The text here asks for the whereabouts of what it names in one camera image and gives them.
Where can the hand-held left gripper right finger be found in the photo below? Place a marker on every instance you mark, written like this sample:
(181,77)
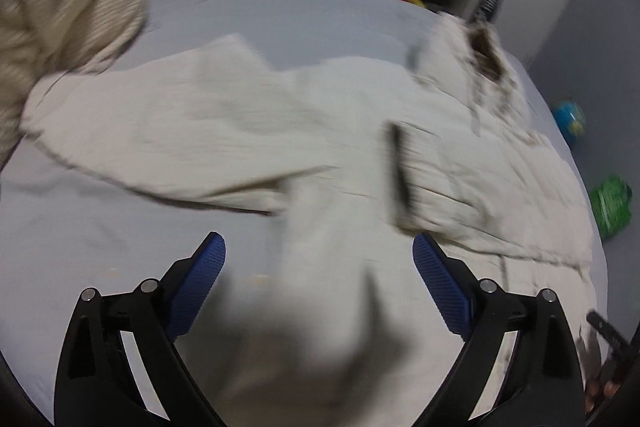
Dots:
(445,287)

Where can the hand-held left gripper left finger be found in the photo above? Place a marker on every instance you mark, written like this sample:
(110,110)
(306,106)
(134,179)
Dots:
(197,282)

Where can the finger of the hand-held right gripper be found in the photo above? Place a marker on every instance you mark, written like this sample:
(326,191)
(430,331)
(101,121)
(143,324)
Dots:
(605,328)

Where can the cream jacket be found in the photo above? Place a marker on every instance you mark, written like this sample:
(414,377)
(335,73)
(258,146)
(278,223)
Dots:
(320,117)

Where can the person's right hand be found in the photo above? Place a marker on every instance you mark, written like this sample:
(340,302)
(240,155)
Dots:
(602,394)

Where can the green bag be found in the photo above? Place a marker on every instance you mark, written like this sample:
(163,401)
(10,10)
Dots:
(612,207)

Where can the blue globe ball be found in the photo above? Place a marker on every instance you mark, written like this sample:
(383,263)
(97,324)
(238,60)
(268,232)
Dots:
(569,119)

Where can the bed with light blue sheet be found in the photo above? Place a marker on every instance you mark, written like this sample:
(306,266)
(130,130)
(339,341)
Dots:
(300,12)

